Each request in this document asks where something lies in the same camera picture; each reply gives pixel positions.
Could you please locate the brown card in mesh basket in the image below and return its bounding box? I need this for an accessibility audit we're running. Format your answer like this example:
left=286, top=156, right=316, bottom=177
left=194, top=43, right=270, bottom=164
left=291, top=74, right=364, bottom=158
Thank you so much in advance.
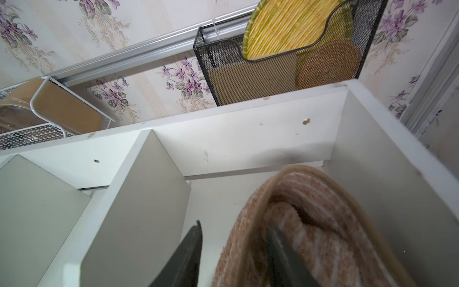
left=208, top=58, right=296, bottom=105

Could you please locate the white wire basket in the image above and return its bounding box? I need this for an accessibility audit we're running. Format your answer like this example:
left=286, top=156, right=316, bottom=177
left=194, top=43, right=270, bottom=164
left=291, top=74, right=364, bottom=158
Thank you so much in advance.
left=1, top=77, right=114, bottom=151

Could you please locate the black mesh basket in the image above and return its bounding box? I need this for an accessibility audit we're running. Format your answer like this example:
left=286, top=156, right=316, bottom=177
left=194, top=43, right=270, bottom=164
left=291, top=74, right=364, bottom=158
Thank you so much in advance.
left=182, top=1, right=387, bottom=106

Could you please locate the brown paper box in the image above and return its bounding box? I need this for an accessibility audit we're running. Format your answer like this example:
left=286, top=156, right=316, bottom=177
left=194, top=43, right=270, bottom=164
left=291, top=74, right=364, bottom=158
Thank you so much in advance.
left=1, top=78, right=108, bottom=135

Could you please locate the yellow woven fan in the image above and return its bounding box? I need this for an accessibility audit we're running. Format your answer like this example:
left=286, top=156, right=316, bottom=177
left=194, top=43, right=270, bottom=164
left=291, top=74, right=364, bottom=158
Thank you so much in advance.
left=241, top=1, right=353, bottom=61

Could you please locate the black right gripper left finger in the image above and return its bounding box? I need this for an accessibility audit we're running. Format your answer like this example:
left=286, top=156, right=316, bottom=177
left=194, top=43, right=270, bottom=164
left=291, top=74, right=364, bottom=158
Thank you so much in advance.
left=150, top=221, right=203, bottom=287

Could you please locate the white wooden bookshelf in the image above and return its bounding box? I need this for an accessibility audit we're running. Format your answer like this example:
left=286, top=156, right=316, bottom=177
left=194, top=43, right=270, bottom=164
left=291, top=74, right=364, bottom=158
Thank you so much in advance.
left=1, top=80, right=459, bottom=287

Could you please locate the round cork coaster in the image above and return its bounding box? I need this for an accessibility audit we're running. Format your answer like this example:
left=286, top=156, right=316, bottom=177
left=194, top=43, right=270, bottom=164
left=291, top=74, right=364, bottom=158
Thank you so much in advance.
left=295, top=39, right=361, bottom=90

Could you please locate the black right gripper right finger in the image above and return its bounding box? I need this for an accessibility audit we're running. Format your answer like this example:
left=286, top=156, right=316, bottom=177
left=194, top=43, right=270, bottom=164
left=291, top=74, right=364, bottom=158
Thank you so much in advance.
left=267, top=227, right=320, bottom=287

